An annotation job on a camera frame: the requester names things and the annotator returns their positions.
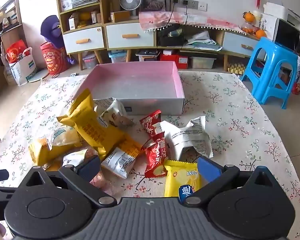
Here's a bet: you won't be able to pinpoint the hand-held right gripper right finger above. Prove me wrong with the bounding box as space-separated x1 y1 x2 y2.
185 156 273 205

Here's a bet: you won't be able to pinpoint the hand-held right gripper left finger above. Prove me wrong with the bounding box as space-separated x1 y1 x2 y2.
18 155 117 207

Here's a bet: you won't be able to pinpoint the pink nougat packet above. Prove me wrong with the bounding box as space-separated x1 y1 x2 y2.
89 170 108 193

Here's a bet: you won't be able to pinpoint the white clear snack packet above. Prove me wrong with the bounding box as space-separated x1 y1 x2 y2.
62 149 95 168

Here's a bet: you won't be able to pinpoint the orange white snack packet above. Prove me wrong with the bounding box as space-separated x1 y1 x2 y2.
101 135 143 179

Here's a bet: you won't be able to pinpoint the yellow chip packet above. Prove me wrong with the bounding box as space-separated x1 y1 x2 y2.
164 159 203 198

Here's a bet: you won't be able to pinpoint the tall yellow snack packet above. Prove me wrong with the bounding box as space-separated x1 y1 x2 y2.
57 89 130 161

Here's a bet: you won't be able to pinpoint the yellow packet white blue label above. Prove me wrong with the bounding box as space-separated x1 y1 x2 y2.
29 126 83 166

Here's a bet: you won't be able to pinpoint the red snack packet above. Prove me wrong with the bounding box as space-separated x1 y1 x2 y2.
141 136 168 178
139 109 165 137

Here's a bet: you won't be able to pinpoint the white packet brown print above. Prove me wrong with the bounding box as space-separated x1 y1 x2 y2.
100 99 135 128

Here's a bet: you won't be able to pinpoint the pink cardboard box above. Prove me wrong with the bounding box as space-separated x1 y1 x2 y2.
72 61 185 116

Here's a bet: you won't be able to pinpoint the floral tablecloth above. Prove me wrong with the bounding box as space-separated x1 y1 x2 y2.
0 71 300 232

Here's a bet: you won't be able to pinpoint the yellow egg tray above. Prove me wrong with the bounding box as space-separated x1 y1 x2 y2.
227 62 247 75

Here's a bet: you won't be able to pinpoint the round white board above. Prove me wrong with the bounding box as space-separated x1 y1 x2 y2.
29 69 50 83

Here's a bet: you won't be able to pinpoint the clear storage bin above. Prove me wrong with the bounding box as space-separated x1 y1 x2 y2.
190 56 216 69
82 54 98 70

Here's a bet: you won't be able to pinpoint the white shopping bag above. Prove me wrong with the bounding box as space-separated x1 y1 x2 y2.
9 47 38 86

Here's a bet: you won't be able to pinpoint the red box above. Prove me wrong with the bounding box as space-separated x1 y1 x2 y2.
162 50 191 69

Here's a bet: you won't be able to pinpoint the red printed drum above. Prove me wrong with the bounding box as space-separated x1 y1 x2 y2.
40 42 71 75

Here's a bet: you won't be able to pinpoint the blue lid storage bin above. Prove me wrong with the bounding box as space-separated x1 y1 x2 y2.
109 51 128 64

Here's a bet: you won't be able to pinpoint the wooden drawer cabinet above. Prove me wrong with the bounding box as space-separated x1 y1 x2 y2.
104 17 157 63

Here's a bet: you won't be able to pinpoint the red gift bag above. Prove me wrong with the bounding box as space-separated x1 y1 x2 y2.
6 40 28 63

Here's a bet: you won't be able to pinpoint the pile of papers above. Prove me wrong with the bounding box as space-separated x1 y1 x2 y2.
185 31 223 51

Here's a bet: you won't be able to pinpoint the black flat device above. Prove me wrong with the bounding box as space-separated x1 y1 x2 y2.
136 49 160 62

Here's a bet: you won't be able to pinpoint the pale blue drawer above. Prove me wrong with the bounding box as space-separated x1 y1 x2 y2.
222 31 262 57

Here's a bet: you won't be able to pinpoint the blue plastic stool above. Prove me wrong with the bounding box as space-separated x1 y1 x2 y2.
241 37 298 110

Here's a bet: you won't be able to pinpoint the low wooden TV stand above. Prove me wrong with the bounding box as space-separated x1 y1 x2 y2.
155 22 265 72

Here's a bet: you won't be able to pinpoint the black bag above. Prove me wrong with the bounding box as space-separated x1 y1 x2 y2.
157 25 185 47

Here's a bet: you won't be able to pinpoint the purple plush toy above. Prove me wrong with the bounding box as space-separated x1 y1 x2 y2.
40 15 65 49

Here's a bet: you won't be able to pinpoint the wooden rack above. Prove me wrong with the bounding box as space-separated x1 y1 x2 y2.
0 0 24 98

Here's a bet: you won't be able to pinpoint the pink floral cloth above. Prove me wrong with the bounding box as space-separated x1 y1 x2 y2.
139 11 246 34

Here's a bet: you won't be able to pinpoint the yellow fruit on shelf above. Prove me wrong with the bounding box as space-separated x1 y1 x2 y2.
78 12 91 28

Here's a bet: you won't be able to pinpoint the small brown cartons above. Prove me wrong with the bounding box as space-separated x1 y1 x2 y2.
91 11 102 25

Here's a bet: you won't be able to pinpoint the brown cardboard box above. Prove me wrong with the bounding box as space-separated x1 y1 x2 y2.
110 11 130 23

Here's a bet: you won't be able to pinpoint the black microwave oven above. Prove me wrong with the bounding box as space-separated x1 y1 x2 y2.
260 12 300 55

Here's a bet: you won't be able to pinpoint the tall wooden shelf cabinet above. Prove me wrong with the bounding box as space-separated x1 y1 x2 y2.
56 0 109 70

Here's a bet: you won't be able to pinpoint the white box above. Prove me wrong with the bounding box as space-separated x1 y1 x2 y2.
60 0 73 12

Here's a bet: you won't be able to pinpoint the white desk fan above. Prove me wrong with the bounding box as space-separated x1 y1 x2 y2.
119 0 142 18

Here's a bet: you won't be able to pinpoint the white printer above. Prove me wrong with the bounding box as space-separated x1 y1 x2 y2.
264 2 300 30

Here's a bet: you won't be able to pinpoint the white drawer orange handle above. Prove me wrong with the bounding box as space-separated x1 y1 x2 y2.
62 26 105 54
106 23 155 50

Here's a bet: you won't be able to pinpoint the wall socket row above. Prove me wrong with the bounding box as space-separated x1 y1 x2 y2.
173 0 207 12

